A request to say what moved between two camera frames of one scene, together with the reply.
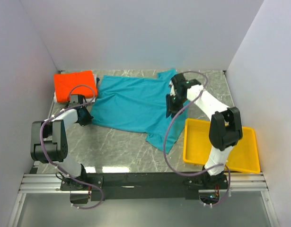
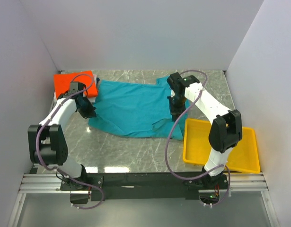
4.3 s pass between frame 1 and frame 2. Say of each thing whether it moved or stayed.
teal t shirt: moved
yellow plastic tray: stayed
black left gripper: moved
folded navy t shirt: stayed
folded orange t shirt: stayed
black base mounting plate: stayed
